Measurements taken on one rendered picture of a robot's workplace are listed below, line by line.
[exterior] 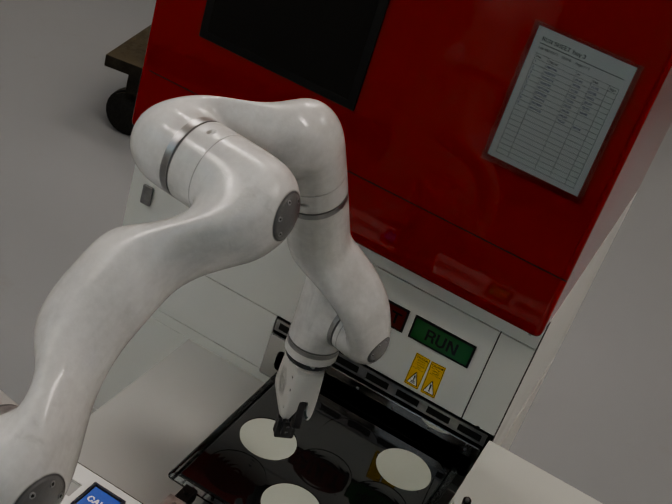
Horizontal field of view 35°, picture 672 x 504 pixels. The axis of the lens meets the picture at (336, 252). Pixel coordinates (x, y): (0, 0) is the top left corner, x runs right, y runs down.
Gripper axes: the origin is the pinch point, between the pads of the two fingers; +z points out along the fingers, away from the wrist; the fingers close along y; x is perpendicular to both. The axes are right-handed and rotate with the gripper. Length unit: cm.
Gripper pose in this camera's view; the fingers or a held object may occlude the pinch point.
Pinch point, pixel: (285, 425)
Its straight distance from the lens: 175.6
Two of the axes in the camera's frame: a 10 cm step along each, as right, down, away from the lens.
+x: 9.5, 1.5, 2.7
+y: 1.4, 5.7, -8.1
